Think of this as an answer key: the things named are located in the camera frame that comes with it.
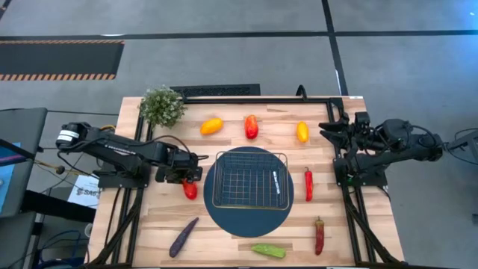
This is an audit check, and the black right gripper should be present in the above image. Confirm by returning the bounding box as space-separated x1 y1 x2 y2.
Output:
319 111 376 152

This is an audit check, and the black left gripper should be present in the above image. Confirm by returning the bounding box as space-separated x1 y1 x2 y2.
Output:
155 147 205 185

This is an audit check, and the small bright red pepper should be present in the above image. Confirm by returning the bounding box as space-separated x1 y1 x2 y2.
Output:
181 178 199 201

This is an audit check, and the yellow mini pepper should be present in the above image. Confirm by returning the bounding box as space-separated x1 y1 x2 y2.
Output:
296 120 311 144

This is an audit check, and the orange-yellow mini pepper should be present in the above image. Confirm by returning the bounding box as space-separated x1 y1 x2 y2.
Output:
199 117 225 136

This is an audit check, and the slim red chili pepper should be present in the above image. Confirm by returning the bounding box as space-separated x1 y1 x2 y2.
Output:
304 166 314 203

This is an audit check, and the gold-rimmed black wire basket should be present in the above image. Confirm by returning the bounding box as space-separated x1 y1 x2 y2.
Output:
211 150 291 211

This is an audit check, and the long purple pepper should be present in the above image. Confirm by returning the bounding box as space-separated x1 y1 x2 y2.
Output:
168 217 200 259

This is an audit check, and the red and orange pepper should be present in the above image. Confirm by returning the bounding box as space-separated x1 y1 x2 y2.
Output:
243 114 260 140

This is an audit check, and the long dark red pepper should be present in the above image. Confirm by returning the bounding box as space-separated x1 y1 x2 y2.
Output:
314 216 326 256

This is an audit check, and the green pepper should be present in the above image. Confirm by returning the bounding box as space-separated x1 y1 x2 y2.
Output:
250 243 288 260

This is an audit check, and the small potted green plant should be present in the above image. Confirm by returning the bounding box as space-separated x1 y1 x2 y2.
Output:
138 85 187 130

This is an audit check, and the round blue woven placemat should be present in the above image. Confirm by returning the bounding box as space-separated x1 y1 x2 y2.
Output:
202 146 295 239

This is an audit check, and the white printed paper sheet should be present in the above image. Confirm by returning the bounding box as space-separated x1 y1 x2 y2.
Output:
66 174 102 209

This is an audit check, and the black bench bar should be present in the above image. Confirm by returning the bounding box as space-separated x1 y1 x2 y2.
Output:
20 189 97 224

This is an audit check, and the grey equipment stand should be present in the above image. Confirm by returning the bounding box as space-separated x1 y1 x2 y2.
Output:
442 128 478 166

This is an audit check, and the black hazard-striped floor mat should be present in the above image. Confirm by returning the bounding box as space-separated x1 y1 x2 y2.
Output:
0 39 125 81

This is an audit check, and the grey side desk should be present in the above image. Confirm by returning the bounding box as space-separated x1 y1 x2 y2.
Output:
0 107 49 218

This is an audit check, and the grey low cabinet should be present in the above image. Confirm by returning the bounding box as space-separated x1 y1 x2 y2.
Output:
0 211 37 269

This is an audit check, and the blue cable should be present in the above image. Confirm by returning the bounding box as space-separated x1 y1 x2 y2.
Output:
35 229 89 269

